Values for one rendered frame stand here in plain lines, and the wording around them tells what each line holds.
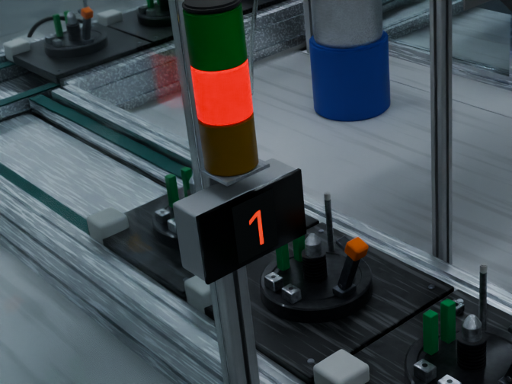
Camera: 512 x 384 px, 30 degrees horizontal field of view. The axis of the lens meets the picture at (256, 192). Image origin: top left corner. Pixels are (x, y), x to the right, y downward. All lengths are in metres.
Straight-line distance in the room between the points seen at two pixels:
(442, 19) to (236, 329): 0.44
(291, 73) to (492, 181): 0.67
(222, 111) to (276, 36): 1.47
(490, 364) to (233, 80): 0.43
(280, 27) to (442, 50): 1.15
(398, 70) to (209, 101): 1.35
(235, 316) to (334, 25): 0.97
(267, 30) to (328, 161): 0.60
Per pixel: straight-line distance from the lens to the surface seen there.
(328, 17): 1.85
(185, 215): 0.85
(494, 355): 1.06
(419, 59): 2.17
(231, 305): 0.96
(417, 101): 1.98
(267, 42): 2.28
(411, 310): 1.16
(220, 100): 0.82
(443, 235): 1.29
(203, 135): 0.84
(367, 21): 1.85
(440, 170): 1.24
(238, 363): 1.00
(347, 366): 1.05
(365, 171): 1.71
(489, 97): 1.99
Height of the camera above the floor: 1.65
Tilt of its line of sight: 28 degrees down
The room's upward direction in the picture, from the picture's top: 6 degrees counter-clockwise
